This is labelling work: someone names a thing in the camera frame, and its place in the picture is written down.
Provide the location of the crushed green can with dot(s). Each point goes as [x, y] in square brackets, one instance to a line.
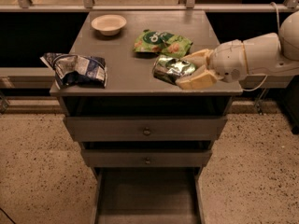
[169, 69]

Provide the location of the grey open bottom drawer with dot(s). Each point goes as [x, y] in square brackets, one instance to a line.
[148, 196]

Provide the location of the metal railing frame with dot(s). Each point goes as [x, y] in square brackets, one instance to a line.
[31, 7]

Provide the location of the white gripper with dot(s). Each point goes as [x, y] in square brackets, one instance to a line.
[228, 61]

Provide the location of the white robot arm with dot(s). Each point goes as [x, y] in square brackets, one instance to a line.
[270, 55]

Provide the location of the blue white chip bag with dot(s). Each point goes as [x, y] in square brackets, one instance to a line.
[74, 69]

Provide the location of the grey top drawer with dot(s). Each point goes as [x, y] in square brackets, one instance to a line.
[96, 129]

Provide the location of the round brass top knob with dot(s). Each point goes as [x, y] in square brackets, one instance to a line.
[146, 131]

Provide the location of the green chip bag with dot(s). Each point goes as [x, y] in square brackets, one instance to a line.
[164, 43]

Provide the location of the white bowl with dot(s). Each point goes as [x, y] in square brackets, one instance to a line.
[109, 25]

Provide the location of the grey wooden drawer cabinet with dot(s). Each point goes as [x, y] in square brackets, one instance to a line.
[131, 89]

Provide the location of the grey middle drawer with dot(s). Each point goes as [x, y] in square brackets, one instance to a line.
[135, 158]

